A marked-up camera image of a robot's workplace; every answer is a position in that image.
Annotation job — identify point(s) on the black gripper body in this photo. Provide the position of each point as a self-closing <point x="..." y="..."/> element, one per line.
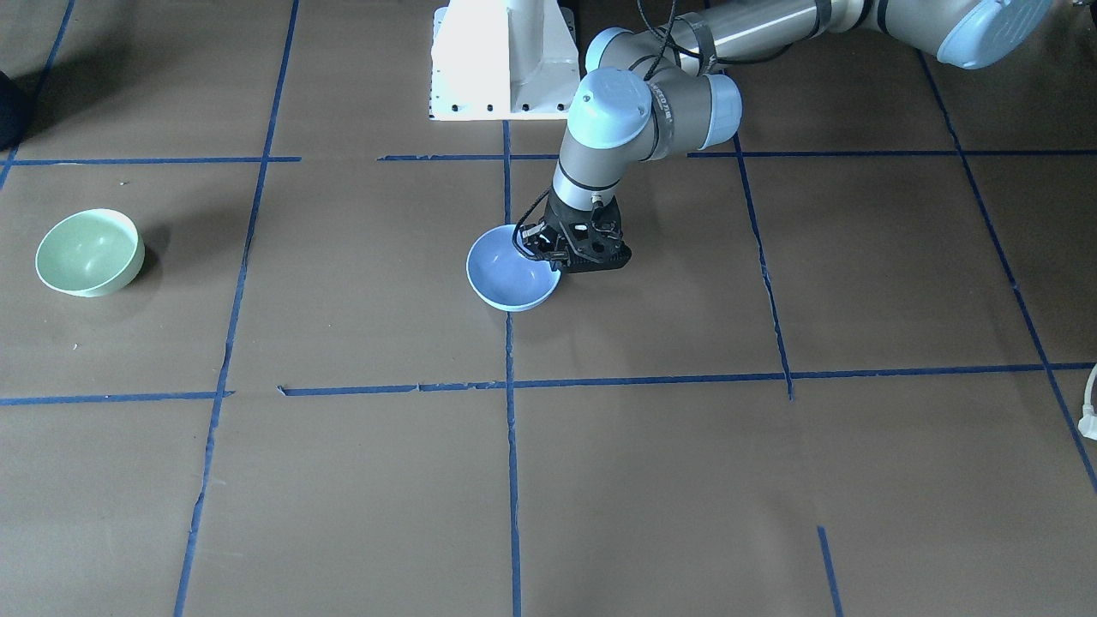
<point x="559" y="224"/>

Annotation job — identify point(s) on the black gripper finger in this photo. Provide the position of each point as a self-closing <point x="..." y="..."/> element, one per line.
<point x="555" y="256"/>

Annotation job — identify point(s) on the blue bowl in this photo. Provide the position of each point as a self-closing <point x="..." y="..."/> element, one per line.
<point x="503" y="277"/>

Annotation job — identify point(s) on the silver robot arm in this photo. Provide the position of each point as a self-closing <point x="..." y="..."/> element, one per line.
<point x="648" y="95"/>

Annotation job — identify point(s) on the green bowl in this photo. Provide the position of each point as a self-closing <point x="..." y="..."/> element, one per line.
<point x="93" y="253"/>

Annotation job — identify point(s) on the dark object at edge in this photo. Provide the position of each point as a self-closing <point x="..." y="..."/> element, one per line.
<point x="16" y="111"/>

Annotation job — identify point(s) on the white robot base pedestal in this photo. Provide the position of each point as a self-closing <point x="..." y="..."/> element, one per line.
<point x="503" y="60"/>

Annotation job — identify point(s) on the white power plug with cable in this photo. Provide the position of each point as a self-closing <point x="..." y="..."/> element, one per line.
<point x="1086" y="425"/>

